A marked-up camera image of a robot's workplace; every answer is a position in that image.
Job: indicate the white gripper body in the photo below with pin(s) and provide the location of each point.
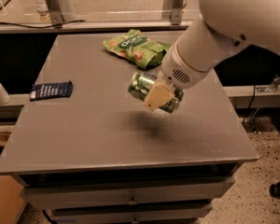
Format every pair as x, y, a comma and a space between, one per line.
176, 70

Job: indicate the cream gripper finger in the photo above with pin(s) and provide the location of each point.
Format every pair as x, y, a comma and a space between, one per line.
160, 94

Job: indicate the green soda can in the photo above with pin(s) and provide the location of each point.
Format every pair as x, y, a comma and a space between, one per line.
141, 84

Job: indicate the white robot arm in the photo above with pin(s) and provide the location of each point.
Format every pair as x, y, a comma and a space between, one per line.
223, 29

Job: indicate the green snack bag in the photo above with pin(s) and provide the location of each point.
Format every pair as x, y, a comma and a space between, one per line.
137, 48

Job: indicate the grey drawer cabinet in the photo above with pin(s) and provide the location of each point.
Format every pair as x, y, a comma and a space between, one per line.
100, 157

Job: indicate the dark blue snack packet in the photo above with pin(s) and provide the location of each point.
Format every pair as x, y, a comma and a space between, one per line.
51, 90

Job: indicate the black office chair caster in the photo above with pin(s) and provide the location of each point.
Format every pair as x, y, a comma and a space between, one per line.
275, 190

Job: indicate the cardboard box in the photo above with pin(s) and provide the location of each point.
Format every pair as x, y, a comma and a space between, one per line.
11, 202

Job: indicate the grey metal frame post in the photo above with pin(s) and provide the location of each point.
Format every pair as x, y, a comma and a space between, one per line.
176, 11
54, 13

